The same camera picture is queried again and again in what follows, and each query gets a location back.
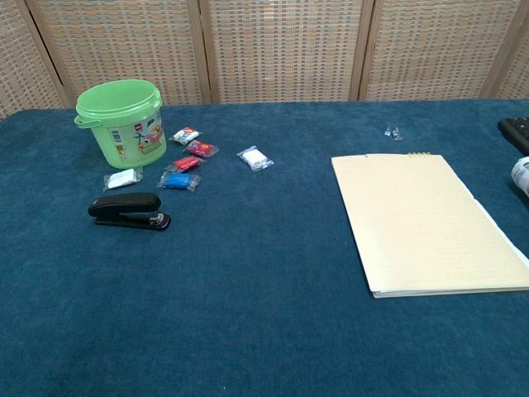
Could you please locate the black stapler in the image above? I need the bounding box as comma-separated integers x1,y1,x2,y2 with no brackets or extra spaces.
87,192,173,232

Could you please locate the magenta clay packet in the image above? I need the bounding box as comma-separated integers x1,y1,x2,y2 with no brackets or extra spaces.
184,140,220,160

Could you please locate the blue clay packet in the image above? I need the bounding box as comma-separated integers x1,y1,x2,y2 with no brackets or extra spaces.
156,171,203,194

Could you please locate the blue table cloth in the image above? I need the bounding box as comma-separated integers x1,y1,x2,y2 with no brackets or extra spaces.
0,98,529,397

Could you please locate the white and red clay packet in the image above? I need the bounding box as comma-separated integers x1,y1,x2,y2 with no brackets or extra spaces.
169,127,203,146

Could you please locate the beige paper folder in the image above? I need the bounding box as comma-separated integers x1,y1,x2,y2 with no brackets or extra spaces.
331,151,529,299

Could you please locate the woven bamboo screen panel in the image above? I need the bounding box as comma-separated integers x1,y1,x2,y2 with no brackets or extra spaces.
349,0,524,103
198,0,375,104
481,0,529,100
24,0,214,109
0,0,69,121

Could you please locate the green plastic bucket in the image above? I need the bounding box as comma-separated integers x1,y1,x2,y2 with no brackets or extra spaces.
74,79,169,170

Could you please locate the white labelled drink bottle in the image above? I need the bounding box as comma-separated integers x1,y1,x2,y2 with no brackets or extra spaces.
511,155,529,198

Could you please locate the black computer keyboard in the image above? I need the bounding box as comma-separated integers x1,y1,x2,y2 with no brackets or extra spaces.
497,117,529,156

